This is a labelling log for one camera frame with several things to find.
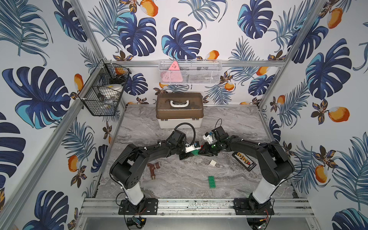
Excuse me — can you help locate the small white lego brick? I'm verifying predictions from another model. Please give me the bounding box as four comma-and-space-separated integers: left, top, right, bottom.
209, 160, 217, 167

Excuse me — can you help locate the green lego brick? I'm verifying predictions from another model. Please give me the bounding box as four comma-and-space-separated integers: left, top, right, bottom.
208, 176, 216, 189
191, 149, 200, 156

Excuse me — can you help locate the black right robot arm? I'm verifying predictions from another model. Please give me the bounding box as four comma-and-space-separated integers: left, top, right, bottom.
199, 126, 295, 209

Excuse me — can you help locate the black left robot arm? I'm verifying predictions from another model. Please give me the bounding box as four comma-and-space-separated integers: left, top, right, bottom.
109, 123, 196, 206

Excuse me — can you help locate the brown lidded storage box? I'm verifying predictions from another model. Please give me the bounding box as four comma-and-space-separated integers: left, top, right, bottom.
156, 93, 204, 129

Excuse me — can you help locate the pink triangle card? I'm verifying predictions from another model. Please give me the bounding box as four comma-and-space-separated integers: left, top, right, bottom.
161, 61, 183, 84

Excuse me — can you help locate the white object in basket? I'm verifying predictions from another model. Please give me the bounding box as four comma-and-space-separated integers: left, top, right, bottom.
97, 84, 123, 100

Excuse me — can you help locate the white mesh wall basket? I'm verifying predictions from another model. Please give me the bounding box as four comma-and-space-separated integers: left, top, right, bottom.
158, 60, 222, 84

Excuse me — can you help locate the black wire basket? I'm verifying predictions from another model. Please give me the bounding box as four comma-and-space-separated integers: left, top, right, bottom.
78, 60, 131, 117

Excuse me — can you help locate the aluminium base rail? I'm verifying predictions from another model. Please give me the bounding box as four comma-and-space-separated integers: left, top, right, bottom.
80, 198, 314, 218

